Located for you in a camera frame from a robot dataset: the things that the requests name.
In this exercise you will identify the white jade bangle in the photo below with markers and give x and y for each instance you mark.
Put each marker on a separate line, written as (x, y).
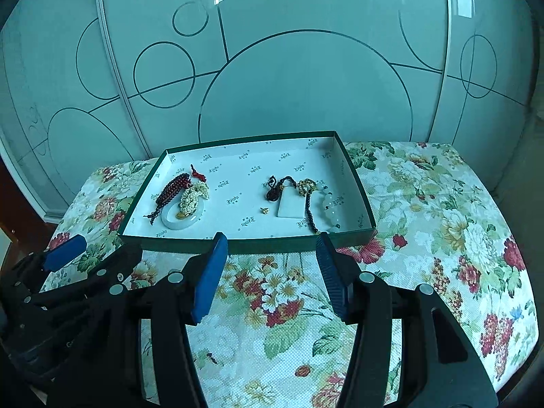
(170, 221)

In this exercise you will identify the frosted glass wardrobe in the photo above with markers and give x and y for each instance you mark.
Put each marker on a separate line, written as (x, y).
(297, 93)

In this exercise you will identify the floral bed cover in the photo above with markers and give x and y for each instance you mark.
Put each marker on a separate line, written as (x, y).
(425, 221)

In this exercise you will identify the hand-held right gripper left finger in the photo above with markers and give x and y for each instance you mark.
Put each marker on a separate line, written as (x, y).
(210, 276)

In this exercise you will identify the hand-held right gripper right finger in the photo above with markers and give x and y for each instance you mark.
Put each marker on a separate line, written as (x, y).
(331, 280)

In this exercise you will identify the green jewelry box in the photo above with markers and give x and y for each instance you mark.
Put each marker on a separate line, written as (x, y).
(272, 245)

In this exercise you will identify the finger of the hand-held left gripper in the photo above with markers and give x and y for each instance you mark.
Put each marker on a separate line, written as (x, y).
(114, 267)
(63, 253)

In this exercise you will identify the gold ornament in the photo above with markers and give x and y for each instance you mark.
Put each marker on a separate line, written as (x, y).
(307, 186)

